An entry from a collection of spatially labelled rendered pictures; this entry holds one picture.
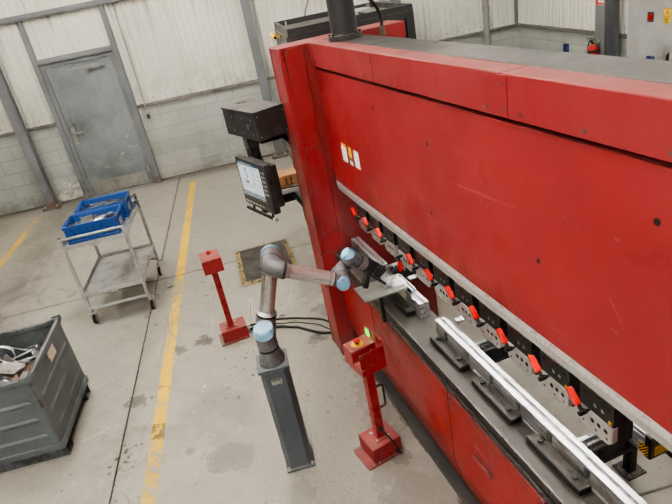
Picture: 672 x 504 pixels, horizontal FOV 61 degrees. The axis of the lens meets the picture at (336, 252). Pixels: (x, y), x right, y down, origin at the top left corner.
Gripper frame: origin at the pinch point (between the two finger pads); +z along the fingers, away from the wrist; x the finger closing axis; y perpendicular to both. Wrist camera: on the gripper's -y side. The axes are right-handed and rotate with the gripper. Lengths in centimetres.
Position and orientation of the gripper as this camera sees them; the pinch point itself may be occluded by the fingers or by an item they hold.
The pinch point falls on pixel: (387, 284)
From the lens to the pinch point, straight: 331.5
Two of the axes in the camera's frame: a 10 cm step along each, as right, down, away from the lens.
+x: -3.2, -3.7, 8.7
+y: 5.9, -8.0, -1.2
